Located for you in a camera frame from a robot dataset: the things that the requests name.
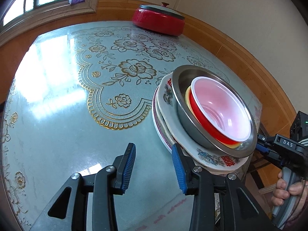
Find white plate red characters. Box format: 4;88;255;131
156;74;249;177

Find person's right hand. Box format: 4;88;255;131
271;171;307;211

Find bottom white plate purple rim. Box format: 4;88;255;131
151;88;175;153

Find red plastic bowl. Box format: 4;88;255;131
191;76;252;143

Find stainless steel bowl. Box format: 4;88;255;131
171;65;257;158

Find gold floral lace table mat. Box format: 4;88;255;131
71;24;229;130

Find yellow plastic bowl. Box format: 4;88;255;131
184;86;241;149

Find red cooking pot with lid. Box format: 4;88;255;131
132;2;185;37

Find window with grey frame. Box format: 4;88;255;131
1;0;98;41

